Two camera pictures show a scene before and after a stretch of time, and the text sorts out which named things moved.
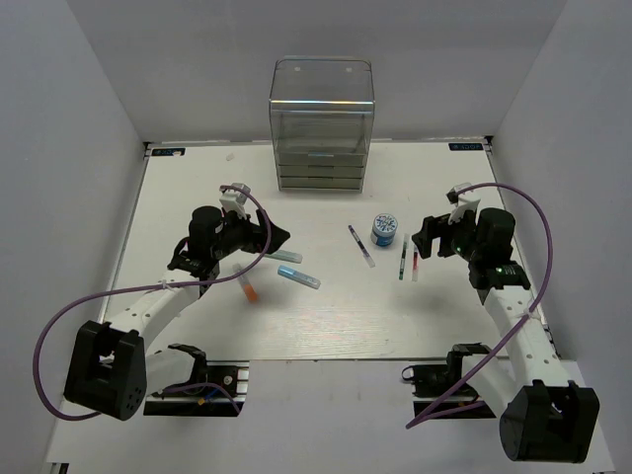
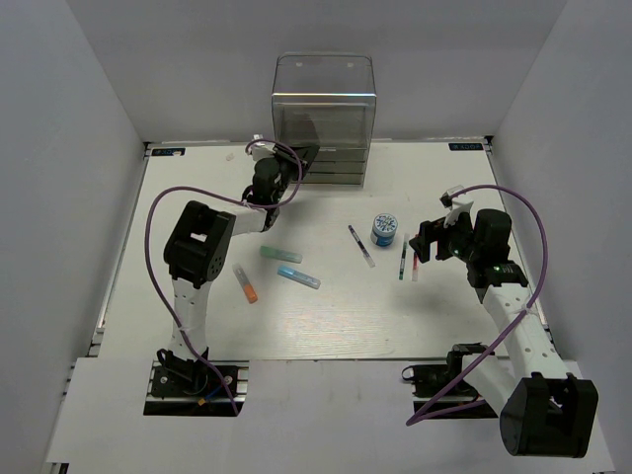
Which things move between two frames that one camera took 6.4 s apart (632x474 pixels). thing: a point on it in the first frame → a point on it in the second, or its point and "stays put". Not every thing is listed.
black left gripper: x=257 y=234 → x=300 y=158
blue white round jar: x=384 y=228 stays put
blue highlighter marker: x=293 y=275 stays put
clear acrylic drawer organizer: x=322 y=112 stays put
